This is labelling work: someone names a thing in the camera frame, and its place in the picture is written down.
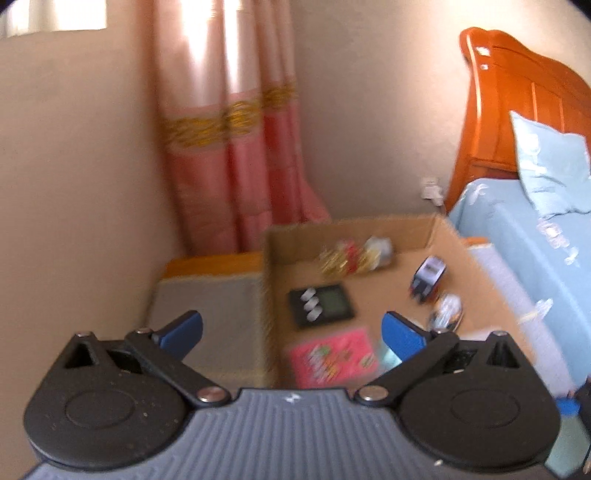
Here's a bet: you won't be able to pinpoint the correction tape dispenser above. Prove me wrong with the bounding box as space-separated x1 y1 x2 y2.
428 293 464 332

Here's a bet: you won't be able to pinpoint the pink refill card case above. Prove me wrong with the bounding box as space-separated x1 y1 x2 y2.
287 328 379 389

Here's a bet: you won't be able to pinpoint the black toy train red wheels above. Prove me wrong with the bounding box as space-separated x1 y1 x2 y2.
410 256 447 303

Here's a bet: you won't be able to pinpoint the black digital timer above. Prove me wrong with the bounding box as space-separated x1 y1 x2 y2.
287 283 356 329

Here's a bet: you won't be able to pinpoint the capsule bottle silver cap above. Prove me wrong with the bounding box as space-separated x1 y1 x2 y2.
318 236 394 277

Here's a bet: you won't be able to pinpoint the mint green earbud case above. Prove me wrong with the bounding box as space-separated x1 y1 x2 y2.
378 342 402 372

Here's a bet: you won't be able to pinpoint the blue floral bed sheet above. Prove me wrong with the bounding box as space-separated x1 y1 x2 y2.
449 178 590 384

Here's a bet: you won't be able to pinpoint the cardboard box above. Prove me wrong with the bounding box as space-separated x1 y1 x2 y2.
263 215 536 388

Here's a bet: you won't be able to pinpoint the light blue pillow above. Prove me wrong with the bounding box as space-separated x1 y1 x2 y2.
510 111 590 218

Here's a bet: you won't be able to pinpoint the wooden bed headboard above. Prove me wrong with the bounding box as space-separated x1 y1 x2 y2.
445 27 590 210

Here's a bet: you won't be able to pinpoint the pink curtain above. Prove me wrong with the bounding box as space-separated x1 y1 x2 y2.
154 1 329 255

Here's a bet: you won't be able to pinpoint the wall socket plug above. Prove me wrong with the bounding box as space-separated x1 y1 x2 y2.
421 177 444 207

